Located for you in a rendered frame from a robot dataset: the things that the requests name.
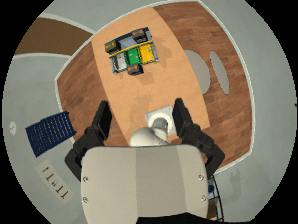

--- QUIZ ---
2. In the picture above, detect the grey metal shelf rack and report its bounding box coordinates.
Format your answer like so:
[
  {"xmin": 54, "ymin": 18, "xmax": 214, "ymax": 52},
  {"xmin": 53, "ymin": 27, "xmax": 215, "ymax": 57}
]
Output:
[{"xmin": 109, "ymin": 27, "xmax": 159, "ymax": 75}]

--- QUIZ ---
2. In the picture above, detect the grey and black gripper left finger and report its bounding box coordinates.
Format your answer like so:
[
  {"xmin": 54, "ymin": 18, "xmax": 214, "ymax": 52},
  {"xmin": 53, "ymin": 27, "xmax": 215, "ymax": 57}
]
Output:
[{"xmin": 64, "ymin": 100, "xmax": 112, "ymax": 182}]

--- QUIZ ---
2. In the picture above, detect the grey open bin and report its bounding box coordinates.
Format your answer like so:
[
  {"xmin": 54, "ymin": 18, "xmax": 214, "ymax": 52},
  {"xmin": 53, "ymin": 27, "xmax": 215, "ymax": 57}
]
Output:
[{"xmin": 113, "ymin": 52, "xmax": 128, "ymax": 71}]

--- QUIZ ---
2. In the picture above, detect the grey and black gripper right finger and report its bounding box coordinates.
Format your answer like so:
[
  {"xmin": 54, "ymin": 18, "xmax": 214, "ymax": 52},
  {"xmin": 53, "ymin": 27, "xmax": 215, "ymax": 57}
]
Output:
[{"xmin": 172, "ymin": 98, "xmax": 225, "ymax": 180}]

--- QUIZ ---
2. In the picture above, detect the olive green case with orange latches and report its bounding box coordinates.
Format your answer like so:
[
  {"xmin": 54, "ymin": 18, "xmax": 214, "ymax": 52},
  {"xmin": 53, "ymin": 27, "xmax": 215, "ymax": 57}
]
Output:
[{"xmin": 105, "ymin": 39, "xmax": 122, "ymax": 55}]

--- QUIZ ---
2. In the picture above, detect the yellow bin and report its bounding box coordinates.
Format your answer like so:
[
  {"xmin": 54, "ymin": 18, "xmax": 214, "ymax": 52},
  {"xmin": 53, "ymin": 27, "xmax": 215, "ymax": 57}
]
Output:
[{"xmin": 137, "ymin": 44, "xmax": 155, "ymax": 63}]

